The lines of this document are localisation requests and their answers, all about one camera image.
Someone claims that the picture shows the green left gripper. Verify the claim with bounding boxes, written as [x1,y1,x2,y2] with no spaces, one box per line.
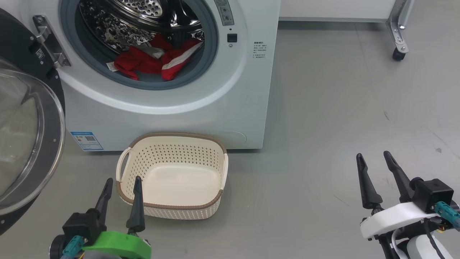
[82,176,152,259]

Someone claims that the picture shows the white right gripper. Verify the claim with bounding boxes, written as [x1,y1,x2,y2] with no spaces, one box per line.
[356,150,441,241]

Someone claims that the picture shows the red and white garment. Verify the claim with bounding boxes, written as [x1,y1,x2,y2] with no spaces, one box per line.
[106,34,204,82]

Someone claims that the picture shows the cream perforated laundry basket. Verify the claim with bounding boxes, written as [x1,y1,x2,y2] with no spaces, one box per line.
[116,132,229,220]

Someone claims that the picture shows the white front-load washing machine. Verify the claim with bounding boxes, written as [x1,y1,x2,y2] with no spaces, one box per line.
[14,0,281,152]

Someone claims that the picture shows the grey rubber door gasket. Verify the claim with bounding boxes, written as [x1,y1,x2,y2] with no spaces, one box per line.
[59,0,219,91]

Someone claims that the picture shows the metal door hinge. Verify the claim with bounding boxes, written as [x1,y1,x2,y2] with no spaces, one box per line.
[33,15,72,69]

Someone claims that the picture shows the blue energy label sticker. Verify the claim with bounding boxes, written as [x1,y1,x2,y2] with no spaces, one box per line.
[70,131,104,151]

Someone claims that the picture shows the round drain filter cover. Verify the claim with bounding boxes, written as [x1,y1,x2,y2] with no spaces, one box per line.
[223,130,248,146]

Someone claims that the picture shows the metal panel leg with caster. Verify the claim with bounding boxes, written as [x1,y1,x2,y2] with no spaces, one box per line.
[385,0,415,61]

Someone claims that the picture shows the steel washer drum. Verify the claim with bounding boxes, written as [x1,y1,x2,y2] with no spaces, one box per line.
[78,0,205,54]

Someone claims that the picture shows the white partition panel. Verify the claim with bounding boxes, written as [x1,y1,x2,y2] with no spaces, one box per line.
[280,0,396,23]

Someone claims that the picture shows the grey warning sticker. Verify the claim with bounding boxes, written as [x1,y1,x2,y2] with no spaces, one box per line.
[214,0,235,27]

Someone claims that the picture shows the left camera cable teal plug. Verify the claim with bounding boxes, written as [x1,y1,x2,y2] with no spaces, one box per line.
[60,235,86,259]

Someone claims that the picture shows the camera cable teal plug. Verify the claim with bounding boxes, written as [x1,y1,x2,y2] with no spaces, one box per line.
[433,201,460,232]
[60,235,86,259]

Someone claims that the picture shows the right camera cable teal plug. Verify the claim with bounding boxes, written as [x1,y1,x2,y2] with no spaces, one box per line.
[433,201,460,232]

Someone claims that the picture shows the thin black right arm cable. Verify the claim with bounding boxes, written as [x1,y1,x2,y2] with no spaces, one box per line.
[423,219,446,259]

